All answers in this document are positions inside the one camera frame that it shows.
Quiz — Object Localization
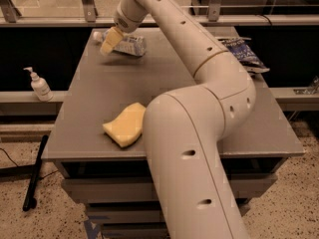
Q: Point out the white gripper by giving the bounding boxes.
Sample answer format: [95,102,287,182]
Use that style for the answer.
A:
[100,0,149,56]

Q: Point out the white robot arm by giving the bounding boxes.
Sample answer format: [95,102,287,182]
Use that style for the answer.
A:
[101,0,256,239]

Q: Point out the clear plastic water bottle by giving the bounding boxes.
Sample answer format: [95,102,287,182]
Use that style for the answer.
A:
[93,30,147,57]

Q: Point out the black rod on floor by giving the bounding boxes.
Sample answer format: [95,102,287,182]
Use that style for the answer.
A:
[22,135,49,212]

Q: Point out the yellow sponge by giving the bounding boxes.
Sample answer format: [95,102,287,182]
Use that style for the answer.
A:
[103,103,146,147]

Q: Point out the grey metal window rail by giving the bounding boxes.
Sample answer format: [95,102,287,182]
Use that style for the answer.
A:
[0,0,319,27]

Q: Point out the grey drawer cabinet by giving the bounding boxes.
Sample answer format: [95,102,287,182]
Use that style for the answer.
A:
[44,28,303,239]

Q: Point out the white pump dispenser bottle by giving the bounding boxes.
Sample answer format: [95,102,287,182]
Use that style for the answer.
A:
[24,67,53,102]

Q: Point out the black floor cable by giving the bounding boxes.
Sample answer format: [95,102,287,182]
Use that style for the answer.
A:
[0,147,61,181]

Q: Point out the dark blue snack bag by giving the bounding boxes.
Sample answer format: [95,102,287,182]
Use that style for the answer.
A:
[219,37,270,75]

